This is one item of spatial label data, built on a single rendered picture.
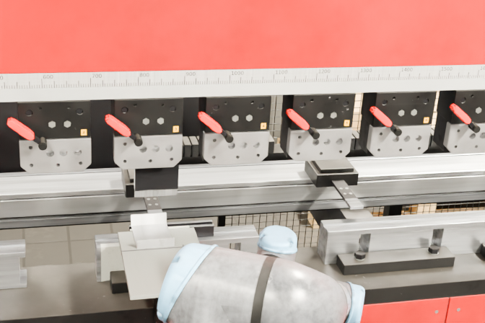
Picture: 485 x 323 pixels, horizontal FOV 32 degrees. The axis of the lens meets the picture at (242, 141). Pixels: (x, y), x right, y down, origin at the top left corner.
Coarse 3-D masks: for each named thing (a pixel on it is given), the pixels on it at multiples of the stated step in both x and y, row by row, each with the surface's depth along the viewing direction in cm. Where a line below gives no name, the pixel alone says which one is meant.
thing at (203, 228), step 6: (168, 222) 200; (174, 222) 200; (180, 222) 201; (186, 222) 201; (192, 222) 201; (198, 222) 201; (204, 222) 202; (210, 222) 202; (198, 228) 200; (204, 228) 200; (210, 228) 200; (198, 234) 200; (204, 234) 201; (210, 234) 201
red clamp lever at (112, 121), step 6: (108, 114) 177; (108, 120) 176; (114, 120) 177; (114, 126) 177; (120, 126) 177; (126, 126) 179; (120, 132) 178; (126, 132) 178; (132, 138) 180; (138, 138) 179; (138, 144) 179
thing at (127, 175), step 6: (126, 174) 217; (132, 174) 215; (126, 180) 214; (132, 180) 213; (126, 186) 212; (132, 186) 212; (126, 192) 213; (132, 192) 213; (144, 198) 210; (150, 198) 210; (156, 198) 210; (150, 204) 207; (156, 204) 207; (150, 210) 204; (156, 210) 204
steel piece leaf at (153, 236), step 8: (152, 224) 198; (160, 224) 199; (136, 232) 195; (144, 232) 195; (152, 232) 195; (160, 232) 195; (168, 232) 196; (136, 240) 191; (144, 240) 188; (152, 240) 188; (160, 240) 189; (168, 240) 189; (144, 248) 189
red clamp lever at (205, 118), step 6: (198, 114) 181; (204, 114) 181; (204, 120) 181; (210, 120) 181; (210, 126) 182; (216, 126) 182; (216, 132) 183; (222, 132) 184; (228, 132) 185; (228, 138) 184
